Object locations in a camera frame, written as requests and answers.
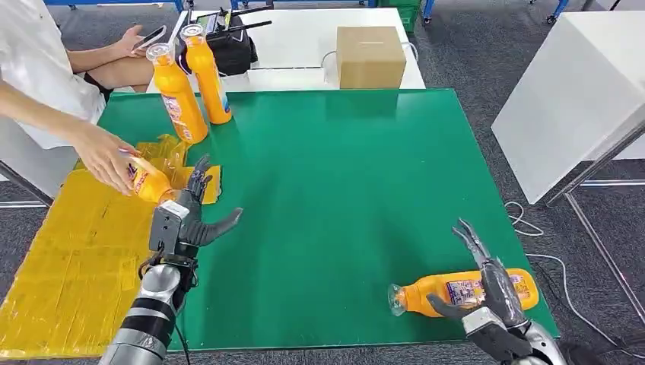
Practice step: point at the white table with steel legs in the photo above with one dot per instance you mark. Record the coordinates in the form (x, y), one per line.
(569, 100)

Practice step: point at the white bench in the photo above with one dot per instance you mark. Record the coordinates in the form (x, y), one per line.
(30, 169)

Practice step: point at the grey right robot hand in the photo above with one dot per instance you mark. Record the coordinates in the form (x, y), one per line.
(501, 292)

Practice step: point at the person's right hand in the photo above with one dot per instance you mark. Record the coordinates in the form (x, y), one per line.
(101, 156)

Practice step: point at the blue metal frame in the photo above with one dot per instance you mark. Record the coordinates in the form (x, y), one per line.
(427, 7)

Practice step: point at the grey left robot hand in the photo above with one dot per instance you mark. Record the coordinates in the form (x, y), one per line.
(196, 229)

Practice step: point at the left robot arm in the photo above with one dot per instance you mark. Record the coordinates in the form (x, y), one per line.
(151, 302)

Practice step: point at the smartphone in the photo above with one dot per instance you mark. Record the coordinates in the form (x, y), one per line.
(151, 38)

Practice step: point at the yellow plastic sheet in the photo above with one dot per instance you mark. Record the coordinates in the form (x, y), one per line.
(65, 262)

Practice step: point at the person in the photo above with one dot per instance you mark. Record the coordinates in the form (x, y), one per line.
(35, 60)

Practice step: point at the green table mat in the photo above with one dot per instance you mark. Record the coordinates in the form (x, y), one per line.
(327, 201)

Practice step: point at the black remote controller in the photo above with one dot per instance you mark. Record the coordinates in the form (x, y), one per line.
(206, 22)

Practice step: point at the orange drink bottle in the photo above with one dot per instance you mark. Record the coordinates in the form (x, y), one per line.
(428, 297)
(151, 186)
(179, 106)
(211, 85)

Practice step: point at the brown cardboard box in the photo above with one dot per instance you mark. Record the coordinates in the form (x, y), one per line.
(372, 58)

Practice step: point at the person's left hand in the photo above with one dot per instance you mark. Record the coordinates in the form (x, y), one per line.
(126, 45)

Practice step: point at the green plastic crate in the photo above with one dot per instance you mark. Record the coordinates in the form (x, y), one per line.
(405, 15)

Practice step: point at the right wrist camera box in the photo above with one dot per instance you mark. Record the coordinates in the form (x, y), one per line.
(481, 322)

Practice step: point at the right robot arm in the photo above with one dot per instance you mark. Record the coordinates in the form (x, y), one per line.
(546, 347)

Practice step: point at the black case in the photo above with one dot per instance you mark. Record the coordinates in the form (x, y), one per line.
(232, 50)

